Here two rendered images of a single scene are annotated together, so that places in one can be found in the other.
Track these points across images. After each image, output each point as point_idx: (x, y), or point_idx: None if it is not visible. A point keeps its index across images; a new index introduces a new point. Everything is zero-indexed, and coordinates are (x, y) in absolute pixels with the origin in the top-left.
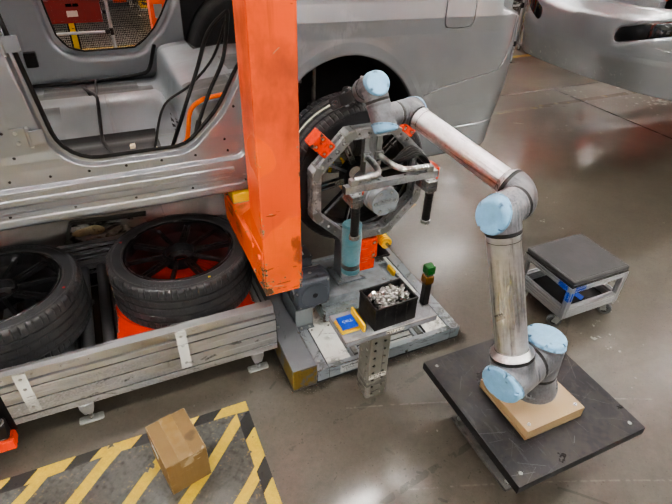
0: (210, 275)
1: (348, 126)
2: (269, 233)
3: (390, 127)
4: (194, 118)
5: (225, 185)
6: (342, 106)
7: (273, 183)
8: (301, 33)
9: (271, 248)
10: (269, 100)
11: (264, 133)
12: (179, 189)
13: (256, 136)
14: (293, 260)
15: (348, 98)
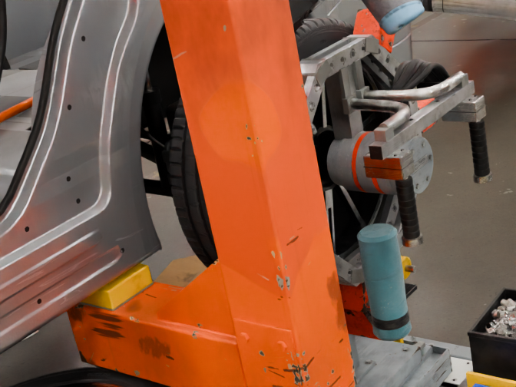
0: None
1: (304, 61)
2: (296, 280)
3: (419, 8)
4: None
5: (93, 275)
6: (296, 21)
7: (284, 170)
8: None
9: (304, 312)
10: (253, 2)
11: (256, 70)
12: (17, 313)
13: (247, 78)
14: (337, 328)
15: (302, 4)
